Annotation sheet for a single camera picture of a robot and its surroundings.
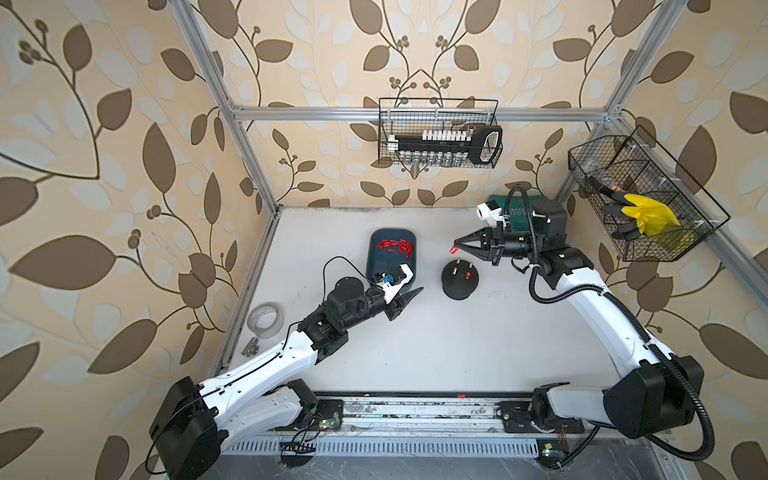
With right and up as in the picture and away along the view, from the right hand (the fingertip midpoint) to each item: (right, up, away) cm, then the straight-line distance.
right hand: (455, 245), depth 67 cm
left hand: (-10, -7, +3) cm, 13 cm away
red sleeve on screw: (+8, -10, +22) cm, 25 cm away
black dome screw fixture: (+6, -11, +24) cm, 27 cm away
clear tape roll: (-54, -24, +24) cm, 64 cm away
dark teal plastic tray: (-19, -7, +41) cm, 46 cm away
